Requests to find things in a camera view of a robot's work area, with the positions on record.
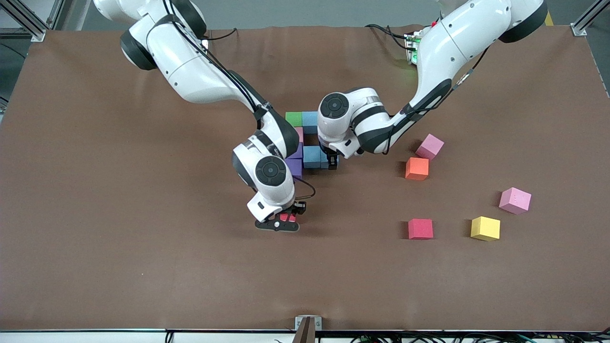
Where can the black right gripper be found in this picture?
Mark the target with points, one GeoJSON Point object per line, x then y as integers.
{"type": "Point", "coordinates": [298, 207]}

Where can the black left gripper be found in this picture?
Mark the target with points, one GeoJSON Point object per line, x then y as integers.
{"type": "Point", "coordinates": [332, 159]}

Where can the light blue foam cube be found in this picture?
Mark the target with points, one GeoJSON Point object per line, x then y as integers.
{"type": "Point", "coordinates": [312, 157]}
{"type": "Point", "coordinates": [310, 121]}
{"type": "Point", "coordinates": [324, 163]}

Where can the red foam cube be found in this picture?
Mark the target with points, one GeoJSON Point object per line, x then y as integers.
{"type": "Point", "coordinates": [287, 217]}
{"type": "Point", "coordinates": [421, 229]}

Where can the purple foam cube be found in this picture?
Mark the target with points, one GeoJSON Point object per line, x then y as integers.
{"type": "Point", "coordinates": [298, 152]}
{"type": "Point", "coordinates": [294, 167]}

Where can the pink foam cube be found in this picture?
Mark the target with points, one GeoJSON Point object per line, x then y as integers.
{"type": "Point", "coordinates": [429, 146]}
{"type": "Point", "coordinates": [299, 135]}
{"type": "Point", "coordinates": [515, 200]}

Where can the green foam cube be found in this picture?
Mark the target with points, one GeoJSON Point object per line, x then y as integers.
{"type": "Point", "coordinates": [293, 119]}

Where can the yellow foam cube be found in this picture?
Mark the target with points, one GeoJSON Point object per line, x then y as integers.
{"type": "Point", "coordinates": [485, 228]}

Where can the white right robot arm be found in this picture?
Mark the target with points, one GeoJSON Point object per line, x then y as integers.
{"type": "Point", "coordinates": [200, 71]}

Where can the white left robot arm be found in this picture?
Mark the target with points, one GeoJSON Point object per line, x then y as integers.
{"type": "Point", "coordinates": [457, 43]}

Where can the orange foam cube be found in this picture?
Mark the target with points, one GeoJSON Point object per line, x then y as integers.
{"type": "Point", "coordinates": [417, 168]}

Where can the brown table cover sheet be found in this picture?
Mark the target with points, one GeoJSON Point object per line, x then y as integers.
{"type": "Point", "coordinates": [95, 262]}

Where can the grey metal bracket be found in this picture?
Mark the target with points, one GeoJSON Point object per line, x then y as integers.
{"type": "Point", "coordinates": [298, 323]}

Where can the white table edge rail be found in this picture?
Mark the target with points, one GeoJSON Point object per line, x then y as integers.
{"type": "Point", "coordinates": [71, 337]}

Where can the aluminium frame profile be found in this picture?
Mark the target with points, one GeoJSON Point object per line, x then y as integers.
{"type": "Point", "coordinates": [579, 30]}
{"type": "Point", "coordinates": [38, 35]}

